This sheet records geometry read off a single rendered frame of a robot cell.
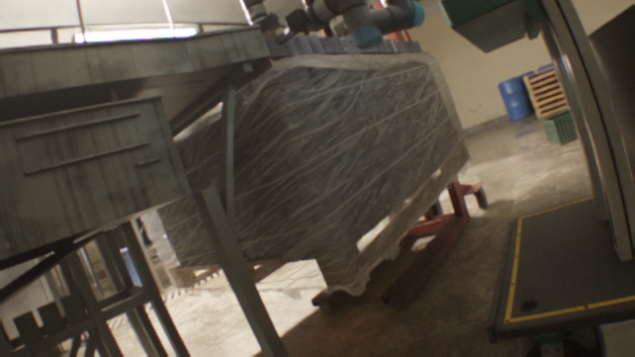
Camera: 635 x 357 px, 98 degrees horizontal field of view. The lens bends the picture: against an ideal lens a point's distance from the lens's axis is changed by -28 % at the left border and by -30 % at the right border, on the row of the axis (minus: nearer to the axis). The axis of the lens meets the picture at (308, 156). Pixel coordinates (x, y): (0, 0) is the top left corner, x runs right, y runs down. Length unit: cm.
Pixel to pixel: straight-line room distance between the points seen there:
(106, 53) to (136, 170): 25
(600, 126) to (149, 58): 97
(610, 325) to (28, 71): 117
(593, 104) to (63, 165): 104
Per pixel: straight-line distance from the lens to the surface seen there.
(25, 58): 75
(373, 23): 95
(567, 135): 417
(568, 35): 85
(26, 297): 336
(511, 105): 859
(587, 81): 85
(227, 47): 92
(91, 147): 73
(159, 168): 76
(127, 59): 80
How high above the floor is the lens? 78
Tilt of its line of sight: 1 degrees up
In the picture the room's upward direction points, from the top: 21 degrees counter-clockwise
